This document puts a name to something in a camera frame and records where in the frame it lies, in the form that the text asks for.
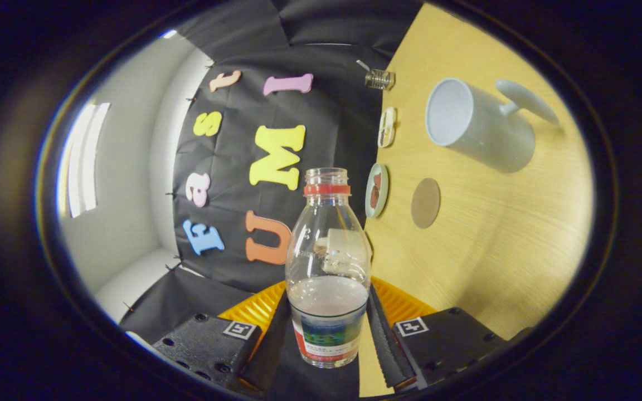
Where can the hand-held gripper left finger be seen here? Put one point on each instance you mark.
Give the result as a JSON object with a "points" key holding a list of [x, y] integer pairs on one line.
{"points": [[268, 351]]}

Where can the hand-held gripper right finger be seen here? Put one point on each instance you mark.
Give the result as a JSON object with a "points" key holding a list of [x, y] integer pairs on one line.
{"points": [[385, 345]]}

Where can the clear plastic juice bottle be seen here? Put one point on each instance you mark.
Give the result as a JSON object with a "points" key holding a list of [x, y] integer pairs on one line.
{"points": [[329, 312]]}

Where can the round brown coaster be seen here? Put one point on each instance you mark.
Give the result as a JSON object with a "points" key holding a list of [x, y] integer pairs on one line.
{"points": [[426, 203]]}

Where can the pale blue cup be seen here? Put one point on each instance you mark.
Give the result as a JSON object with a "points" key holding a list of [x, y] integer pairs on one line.
{"points": [[488, 133]]}

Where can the brown food piece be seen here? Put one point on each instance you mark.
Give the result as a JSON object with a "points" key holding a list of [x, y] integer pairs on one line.
{"points": [[374, 197], [377, 180]]}

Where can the wooden table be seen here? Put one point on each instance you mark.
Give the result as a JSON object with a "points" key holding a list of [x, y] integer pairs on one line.
{"points": [[494, 234]]}

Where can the pale green plate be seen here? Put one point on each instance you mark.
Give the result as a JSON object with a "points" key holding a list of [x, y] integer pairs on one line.
{"points": [[383, 189]]}

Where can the small white snack dish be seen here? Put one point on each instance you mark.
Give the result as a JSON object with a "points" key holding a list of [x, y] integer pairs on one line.
{"points": [[387, 127]]}

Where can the small glass container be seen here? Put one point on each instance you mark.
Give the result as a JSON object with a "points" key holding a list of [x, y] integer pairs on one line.
{"points": [[380, 79]]}

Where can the long ceiling light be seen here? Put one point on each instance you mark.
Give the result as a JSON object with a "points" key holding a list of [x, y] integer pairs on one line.
{"points": [[84, 159]]}

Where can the small ceiling light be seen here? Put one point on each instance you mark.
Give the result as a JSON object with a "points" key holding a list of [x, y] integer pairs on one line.
{"points": [[168, 34]]}

